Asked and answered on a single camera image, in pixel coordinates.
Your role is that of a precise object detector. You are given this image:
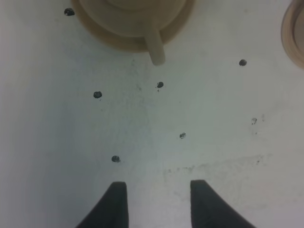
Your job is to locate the beige ceramic teapot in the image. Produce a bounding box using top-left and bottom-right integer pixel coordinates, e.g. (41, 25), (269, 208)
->
(78, 0), (190, 67)

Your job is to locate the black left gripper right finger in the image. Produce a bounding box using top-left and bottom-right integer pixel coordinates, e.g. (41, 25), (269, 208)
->
(190, 180), (254, 228)

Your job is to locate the beige teapot saucer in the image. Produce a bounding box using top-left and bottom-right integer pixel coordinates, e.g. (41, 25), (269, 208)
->
(70, 0), (195, 53)

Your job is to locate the beige left cup saucer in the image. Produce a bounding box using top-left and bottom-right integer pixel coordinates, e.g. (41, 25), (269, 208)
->
(281, 0), (304, 69)

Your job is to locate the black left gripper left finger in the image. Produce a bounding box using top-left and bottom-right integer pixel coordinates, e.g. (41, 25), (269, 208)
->
(77, 182), (129, 228)

